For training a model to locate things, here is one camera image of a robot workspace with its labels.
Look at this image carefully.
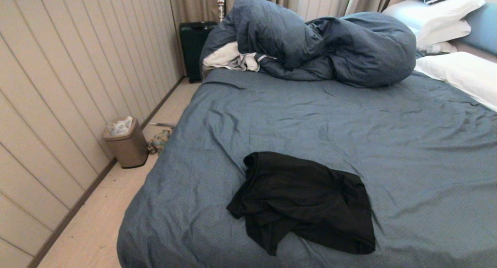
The white sheer curtain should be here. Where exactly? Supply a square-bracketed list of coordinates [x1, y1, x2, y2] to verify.
[297, 0, 355, 22]

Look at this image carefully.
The crumpled dark blue duvet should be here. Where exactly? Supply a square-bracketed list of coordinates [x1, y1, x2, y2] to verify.
[200, 0, 418, 88]

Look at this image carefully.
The bronze trash bin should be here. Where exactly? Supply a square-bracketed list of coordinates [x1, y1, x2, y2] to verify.
[103, 117, 149, 169]

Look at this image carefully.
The large white pillow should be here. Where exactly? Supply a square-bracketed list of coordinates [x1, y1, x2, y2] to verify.
[382, 0, 486, 37]

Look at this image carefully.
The teal patterned cloth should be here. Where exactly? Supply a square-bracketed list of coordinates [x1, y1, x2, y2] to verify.
[148, 128, 172, 155]

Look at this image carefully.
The black suitcase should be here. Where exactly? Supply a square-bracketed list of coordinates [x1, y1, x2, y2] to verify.
[179, 21, 218, 83]

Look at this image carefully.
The bed with blue sheet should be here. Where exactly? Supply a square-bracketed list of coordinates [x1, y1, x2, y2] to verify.
[116, 68, 497, 268]

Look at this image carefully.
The blue padded headboard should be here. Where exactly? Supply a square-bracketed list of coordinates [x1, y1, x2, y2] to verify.
[464, 3, 497, 56]

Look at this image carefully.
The beige curtain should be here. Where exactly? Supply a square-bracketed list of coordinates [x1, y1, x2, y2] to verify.
[168, 0, 301, 28]
[345, 0, 414, 17]

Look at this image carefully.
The long white pillow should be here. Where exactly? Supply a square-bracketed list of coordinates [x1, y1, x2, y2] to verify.
[415, 52, 497, 112]

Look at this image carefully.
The clear plastic bin bag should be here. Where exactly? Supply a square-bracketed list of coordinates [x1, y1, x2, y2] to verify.
[107, 116, 133, 136]

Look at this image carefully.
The black printed t-shirt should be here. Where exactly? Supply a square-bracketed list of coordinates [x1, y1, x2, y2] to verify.
[226, 151, 376, 256]

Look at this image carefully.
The flat white pillow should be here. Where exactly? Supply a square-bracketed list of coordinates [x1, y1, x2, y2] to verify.
[415, 19, 472, 47]

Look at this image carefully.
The small white pillow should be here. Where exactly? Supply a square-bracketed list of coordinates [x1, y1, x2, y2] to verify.
[419, 42, 459, 54]

